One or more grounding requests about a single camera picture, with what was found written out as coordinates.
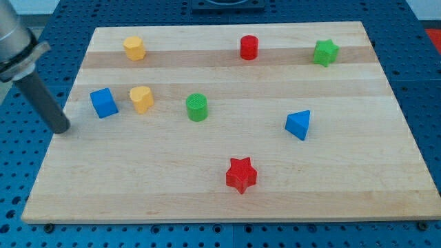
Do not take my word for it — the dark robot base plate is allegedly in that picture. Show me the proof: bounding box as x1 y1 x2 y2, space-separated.
190 0 267 12

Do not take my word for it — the wooden board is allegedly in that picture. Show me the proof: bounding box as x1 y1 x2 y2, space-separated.
21 21 440 224

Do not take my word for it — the red star block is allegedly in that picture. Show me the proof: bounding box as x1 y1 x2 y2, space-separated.
225 157 258 194

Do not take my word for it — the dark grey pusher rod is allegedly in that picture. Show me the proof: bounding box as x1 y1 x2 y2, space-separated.
13 71 70 134

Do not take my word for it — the blue cube block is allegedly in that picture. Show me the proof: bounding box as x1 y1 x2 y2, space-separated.
90 88 119 118

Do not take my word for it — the blue triangle block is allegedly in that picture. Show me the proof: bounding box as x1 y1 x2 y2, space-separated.
285 110 311 141

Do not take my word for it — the green cylinder block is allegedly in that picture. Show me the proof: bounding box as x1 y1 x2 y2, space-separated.
185 93 208 122

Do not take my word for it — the green star block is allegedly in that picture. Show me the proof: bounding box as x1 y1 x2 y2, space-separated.
313 39 340 67

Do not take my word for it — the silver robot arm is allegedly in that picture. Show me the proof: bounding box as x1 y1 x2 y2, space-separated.
1 0 70 134

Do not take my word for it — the yellow heart block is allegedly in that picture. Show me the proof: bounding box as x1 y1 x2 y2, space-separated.
130 86 154 114

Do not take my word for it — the yellow hexagon block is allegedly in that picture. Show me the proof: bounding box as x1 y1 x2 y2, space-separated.
123 36 146 61

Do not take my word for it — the red cylinder block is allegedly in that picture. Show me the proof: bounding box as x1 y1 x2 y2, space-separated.
240 35 259 60

